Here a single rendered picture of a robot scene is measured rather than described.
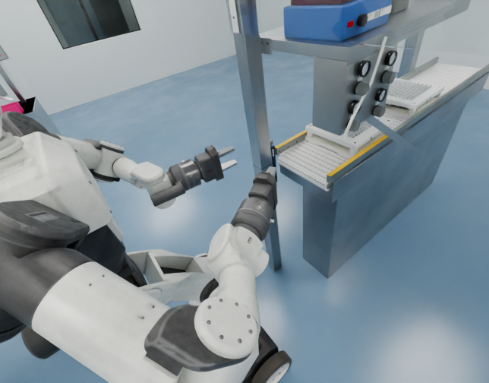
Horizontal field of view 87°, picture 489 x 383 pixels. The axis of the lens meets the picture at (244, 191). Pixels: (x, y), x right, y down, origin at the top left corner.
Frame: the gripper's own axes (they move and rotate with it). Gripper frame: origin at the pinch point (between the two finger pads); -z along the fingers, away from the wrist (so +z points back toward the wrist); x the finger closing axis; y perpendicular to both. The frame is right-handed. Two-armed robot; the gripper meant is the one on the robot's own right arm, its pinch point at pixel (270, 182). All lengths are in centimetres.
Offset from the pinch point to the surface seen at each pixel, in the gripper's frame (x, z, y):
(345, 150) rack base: 13.7, -38.7, 17.0
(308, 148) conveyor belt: 16.5, -42.1, 2.1
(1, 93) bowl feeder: 9, -76, -278
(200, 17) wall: 25, -475, -299
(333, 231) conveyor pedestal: 56, -33, 17
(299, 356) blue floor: 99, 13, 10
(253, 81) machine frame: -16.0, -30.3, -14.0
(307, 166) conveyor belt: 16.2, -29.3, 4.1
